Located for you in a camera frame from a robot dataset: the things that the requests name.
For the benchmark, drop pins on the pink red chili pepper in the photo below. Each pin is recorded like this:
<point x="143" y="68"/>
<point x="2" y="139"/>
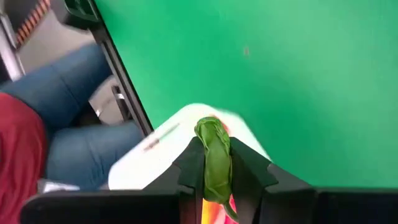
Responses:
<point x="222" y="217"/>

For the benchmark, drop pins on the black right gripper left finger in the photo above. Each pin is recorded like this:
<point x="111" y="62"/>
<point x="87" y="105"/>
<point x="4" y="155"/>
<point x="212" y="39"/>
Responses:
<point x="186" y="174"/>

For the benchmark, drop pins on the green chili pepper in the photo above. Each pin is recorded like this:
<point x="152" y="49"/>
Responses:
<point x="217" y="161"/>

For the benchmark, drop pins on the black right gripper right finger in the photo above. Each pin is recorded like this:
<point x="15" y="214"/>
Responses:
<point x="252" y="177"/>

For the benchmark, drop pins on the grey metal bar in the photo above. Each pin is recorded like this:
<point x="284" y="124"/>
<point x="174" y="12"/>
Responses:
<point x="9" y="53"/>

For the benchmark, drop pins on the person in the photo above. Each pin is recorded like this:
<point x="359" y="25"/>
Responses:
<point x="77" y="84"/>

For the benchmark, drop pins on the orange black striped strip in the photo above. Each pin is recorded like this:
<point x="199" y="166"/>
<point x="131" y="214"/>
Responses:
<point x="32" y="20"/>

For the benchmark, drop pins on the black table frame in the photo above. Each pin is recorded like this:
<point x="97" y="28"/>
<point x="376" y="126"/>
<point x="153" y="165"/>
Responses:
<point x="124" y="81"/>

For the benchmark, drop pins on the white plastic basket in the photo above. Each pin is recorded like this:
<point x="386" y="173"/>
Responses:
<point x="146" y="161"/>

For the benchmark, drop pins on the green table mat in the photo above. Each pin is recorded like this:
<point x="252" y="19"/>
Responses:
<point x="280" y="77"/>

